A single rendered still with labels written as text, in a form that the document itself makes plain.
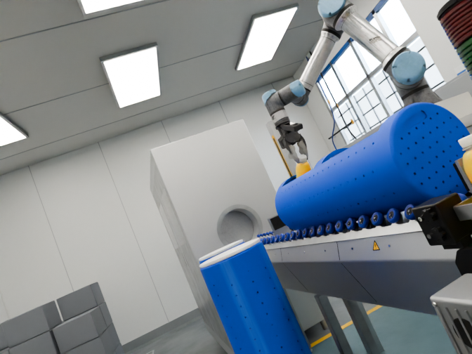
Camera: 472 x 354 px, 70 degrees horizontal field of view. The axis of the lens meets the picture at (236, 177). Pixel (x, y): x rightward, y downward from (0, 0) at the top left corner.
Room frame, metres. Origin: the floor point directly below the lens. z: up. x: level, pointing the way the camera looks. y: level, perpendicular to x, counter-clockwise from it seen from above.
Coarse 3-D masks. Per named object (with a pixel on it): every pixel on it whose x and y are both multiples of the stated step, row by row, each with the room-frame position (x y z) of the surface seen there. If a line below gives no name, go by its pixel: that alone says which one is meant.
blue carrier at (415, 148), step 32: (384, 128) 0.93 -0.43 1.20; (416, 128) 0.92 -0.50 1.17; (448, 128) 0.95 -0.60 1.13; (320, 160) 1.33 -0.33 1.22; (352, 160) 1.06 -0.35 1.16; (384, 160) 0.92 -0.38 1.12; (416, 160) 0.90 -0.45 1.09; (448, 160) 0.93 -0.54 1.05; (288, 192) 1.55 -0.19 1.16; (320, 192) 1.27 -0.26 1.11; (352, 192) 1.10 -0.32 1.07; (384, 192) 0.98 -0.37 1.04; (416, 192) 0.90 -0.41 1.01; (448, 192) 0.92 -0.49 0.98; (288, 224) 1.68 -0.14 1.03; (320, 224) 1.47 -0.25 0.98
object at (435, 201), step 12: (456, 192) 0.73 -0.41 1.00; (420, 204) 0.77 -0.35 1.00; (432, 204) 0.72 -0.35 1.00; (444, 204) 0.72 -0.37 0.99; (456, 204) 0.73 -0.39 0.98; (420, 216) 0.75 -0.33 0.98; (432, 216) 0.72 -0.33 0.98; (444, 216) 0.71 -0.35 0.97; (456, 216) 0.72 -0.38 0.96; (432, 228) 0.74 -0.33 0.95; (444, 228) 0.72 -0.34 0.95; (456, 228) 0.72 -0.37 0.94; (468, 228) 0.73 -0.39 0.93; (432, 240) 0.76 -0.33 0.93; (444, 240) 0.73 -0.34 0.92; (456, 240) 0.71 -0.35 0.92; (468, 240) 0.72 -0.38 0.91
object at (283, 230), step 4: (276, 216) 2.10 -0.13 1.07; (268, 220) 2.11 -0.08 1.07; (272, 220) 2.09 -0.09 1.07; (276, 220) 2.10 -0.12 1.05; (280, 220) 2.11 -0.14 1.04; (272, 224) 2.11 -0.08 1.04; (276, 224) 2.10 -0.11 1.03; (280, 224) 2.10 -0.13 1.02; (284, 224) 2.11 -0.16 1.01; (272, 228) 2.11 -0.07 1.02; (276, 228) 2.09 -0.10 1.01; (280, 228) 2.12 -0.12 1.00; (284, 228) 2.13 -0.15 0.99; (288, 228) 2.13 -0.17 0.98; (276, 232) 2.11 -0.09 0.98; (280, 232) 2.11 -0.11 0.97; (284, 232) 2.12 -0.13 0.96
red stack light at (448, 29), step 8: (464, 0) 0.36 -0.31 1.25; (456, 8) 0.37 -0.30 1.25; (464, 8) 0.36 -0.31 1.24; (448, 16) 0.38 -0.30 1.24; (456, 16) 0.37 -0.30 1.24; (464, 16) 0.36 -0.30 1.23; (440, 24) 0.40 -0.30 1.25; (448, 24) 0.38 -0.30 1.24; (456, 24) 0.37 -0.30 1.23; (464, 24) 0.37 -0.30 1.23; (448, 32) 0.39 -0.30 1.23; (456, 32) 0.38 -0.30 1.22; (464, 32) 0.37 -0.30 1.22; (456, 40) 0.38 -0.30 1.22; (464, 40) 0.38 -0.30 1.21; (456, 48) 0.40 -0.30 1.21
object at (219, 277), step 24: (216, 264) 1.32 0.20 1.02; (240, 264) 1.32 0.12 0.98; (264, 264) 1.37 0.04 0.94; (216, 288) 1.34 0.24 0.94; (240, 288) 1.31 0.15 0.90; (264, 288) 1.34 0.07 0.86; (240, 312) 1.32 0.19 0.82; (264, 312) 1.32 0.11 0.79; (288, 312) 1.38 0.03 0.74; (240, 336) 1.33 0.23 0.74; (264, 336) 1.31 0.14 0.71; (288, 336) 1.34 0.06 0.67
